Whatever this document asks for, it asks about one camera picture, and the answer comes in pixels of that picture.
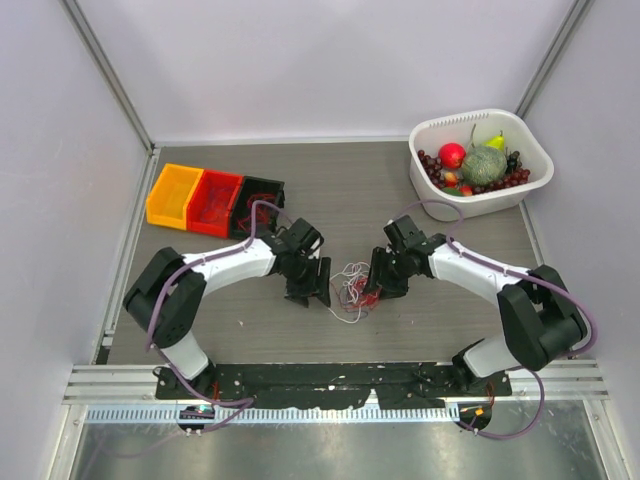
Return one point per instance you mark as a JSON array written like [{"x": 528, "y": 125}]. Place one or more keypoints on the red apple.
[{"x": 452, "y": 155}]

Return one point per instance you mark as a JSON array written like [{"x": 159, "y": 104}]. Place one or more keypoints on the green melon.
[{"x": 483, "y": 165}]

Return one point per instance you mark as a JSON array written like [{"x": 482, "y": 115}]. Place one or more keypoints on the green pear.
[{"x": 497, "y": 142}]

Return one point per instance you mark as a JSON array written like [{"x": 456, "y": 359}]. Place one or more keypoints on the black plastic bin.
[{"x": 254, "y": 189}]

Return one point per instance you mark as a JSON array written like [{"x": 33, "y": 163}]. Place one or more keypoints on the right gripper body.
[{"x": 390, "y": 271}]

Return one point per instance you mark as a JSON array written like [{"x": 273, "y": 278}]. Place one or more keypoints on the white slotted cable duct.
[{"x": 196, "y": 414}]

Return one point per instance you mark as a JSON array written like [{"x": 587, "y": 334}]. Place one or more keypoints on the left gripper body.
[{"x": 302, "y": 277}]

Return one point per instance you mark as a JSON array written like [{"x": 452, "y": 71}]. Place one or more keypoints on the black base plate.
[{"x": 330, "y": 386}]

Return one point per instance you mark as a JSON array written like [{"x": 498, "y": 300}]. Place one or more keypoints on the small red fruit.
[{"x": 455, "y": 186}]

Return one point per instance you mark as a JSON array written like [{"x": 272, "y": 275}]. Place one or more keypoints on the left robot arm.
[{"x": 165, "y": 298}]

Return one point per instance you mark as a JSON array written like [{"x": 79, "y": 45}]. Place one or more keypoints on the dark grape bunch right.
[{"x": 515, "y": 178}]

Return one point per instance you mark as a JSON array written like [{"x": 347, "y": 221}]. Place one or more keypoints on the white fruit basket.
[{"x": 470, "y": 130}]

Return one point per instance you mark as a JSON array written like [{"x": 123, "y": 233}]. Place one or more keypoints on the yellow plastic bin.
[{"x": 168, "y": 201}]

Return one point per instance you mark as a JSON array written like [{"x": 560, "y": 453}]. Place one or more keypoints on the dark red grape bunch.
[{"x": 432, "y": 168}]

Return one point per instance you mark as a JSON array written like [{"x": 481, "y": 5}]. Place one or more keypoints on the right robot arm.
[{"x": 539, "y": 322}]

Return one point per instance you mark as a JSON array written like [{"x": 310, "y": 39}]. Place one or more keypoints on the red plastic bin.
[{"x": 210, "y": 207}]

